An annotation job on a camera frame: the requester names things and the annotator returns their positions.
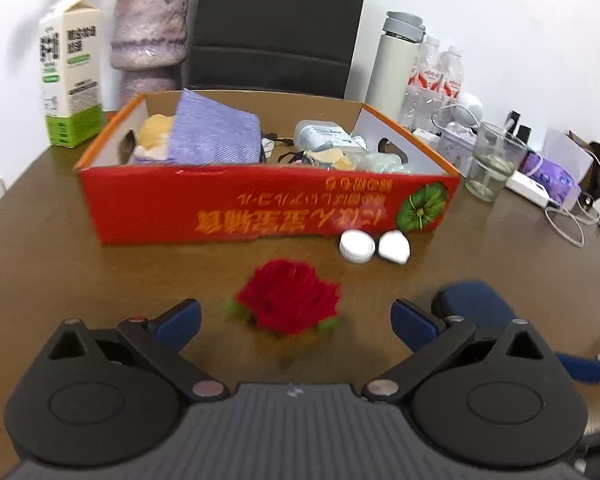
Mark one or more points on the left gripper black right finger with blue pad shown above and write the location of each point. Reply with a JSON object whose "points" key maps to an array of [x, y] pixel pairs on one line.
{"points": [[454, 363]]}

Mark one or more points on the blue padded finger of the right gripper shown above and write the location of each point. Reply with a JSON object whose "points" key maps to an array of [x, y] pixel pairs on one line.
{"points": [[580, 369]]}

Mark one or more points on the white earbud case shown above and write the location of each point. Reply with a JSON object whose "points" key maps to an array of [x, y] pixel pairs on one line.
{"points": [[393, 246]]}

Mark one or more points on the red orange cardboard box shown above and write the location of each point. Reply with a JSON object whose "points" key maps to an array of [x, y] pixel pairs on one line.
{"points": [[151, 204]]}

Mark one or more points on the white round bottle cap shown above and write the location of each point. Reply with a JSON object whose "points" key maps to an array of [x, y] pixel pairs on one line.
{"points": [[357, 246]]}

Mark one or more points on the red fabric rose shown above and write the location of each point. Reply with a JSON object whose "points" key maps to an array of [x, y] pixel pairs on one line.
{"points": [[287, 297]]}

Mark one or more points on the clear water bottle red label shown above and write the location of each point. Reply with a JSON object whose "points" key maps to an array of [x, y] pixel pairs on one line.
{"points": [[423, 82]]}

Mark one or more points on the white round lamp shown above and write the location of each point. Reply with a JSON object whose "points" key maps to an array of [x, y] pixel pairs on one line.
{"points": [[468, 110]]}

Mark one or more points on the white grey thermos bottle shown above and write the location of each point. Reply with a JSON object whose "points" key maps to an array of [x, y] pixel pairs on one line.
{"points": [[396, 54]]}

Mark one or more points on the iridescent plastic wrap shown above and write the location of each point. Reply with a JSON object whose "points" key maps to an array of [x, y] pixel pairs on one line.
{"points": [[382, 163]]}

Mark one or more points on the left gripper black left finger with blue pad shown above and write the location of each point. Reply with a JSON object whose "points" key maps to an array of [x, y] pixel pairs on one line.
{"points": [[136, 361]]}

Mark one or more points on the purple marbled ceramic vase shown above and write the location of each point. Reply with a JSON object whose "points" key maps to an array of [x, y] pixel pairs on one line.
{"points": [[148, 45]]}

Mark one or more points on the green white milk carton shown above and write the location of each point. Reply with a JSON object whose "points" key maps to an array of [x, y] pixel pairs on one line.
{"points": [[69, 42]]}

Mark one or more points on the clear drinking glass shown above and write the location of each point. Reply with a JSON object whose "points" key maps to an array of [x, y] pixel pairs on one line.
{"points": [[496, 157]]}

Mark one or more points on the lavender rabbit tin box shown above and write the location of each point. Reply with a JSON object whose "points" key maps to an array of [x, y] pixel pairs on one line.
{"points": [[456, 145]]}

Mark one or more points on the purple knitted cloth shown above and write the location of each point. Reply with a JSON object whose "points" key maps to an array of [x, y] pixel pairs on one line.
{"points": [[206, 132]]}

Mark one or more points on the purple small gadget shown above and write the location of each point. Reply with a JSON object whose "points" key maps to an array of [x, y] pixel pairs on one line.
{"points": [[558, 183]]}

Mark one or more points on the white power strip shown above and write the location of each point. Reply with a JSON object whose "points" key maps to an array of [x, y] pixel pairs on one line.
{"points": [[529, 189]]}

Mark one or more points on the clear white plastic container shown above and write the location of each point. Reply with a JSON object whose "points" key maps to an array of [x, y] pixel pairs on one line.
{"points": [[313, 135]]}

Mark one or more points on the yellow white plush toy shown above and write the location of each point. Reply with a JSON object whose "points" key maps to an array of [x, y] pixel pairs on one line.
{"points": [[152, 141]]}

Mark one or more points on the dark navy pouch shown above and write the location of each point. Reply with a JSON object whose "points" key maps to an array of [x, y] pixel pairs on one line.
{"points": [[476, 301]]}

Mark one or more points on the black paper shopping bag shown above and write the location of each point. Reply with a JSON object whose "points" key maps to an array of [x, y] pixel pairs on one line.
{"points": [[298, 46]]}

